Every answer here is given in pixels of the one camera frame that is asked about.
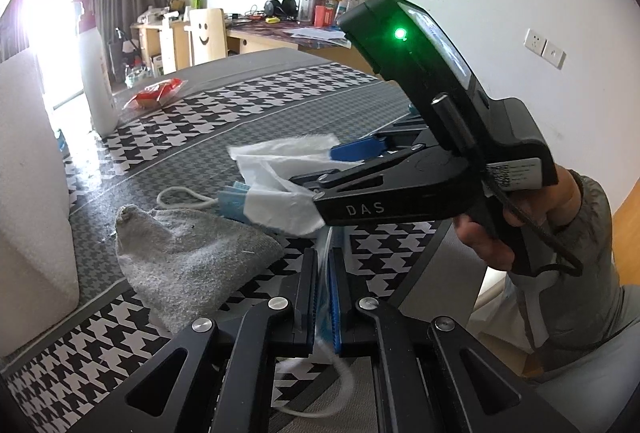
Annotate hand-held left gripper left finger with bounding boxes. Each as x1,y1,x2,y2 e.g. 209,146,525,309
65,247,321,433

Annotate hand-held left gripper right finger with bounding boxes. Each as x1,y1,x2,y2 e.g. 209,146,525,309
330,247,561,433

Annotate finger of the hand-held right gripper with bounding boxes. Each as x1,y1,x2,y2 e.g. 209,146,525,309
330,120,441,164
289,144,438,200

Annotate white face mask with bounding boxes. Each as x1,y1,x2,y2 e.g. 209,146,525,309
227,153,357,416

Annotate grey sock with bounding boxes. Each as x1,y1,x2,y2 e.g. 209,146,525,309
115,206,286,335

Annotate white foam box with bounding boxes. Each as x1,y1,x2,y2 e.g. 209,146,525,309
0,48,82,360

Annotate person's right forearm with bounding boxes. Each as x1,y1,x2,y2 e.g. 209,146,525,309
505,170,640,381

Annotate person's right hand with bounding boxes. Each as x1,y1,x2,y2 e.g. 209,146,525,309
456,163,584,272

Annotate printed papers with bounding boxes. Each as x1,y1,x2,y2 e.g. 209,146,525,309
290,27,352,49

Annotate wooden desk patterned top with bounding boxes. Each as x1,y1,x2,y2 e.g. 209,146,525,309
225,18,381,76

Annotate black headphones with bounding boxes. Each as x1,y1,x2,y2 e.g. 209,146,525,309
264,0,299,20

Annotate wooden chair smiley face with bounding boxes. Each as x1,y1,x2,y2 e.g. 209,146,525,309
184,7,228,66

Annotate red snack packet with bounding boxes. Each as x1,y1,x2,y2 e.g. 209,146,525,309
122,77,188,111

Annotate light wooden desk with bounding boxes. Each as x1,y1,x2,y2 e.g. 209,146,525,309
131,13,193,74

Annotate white pump bottle red top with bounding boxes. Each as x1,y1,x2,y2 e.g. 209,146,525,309
72,0,119,136

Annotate glass balcony door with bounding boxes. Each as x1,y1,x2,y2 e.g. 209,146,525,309
0,0,98,109

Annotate white wall socket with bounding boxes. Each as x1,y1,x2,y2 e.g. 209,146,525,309
524,29,547,54

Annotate black cable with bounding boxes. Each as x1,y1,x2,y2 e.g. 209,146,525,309
492,173,585,278

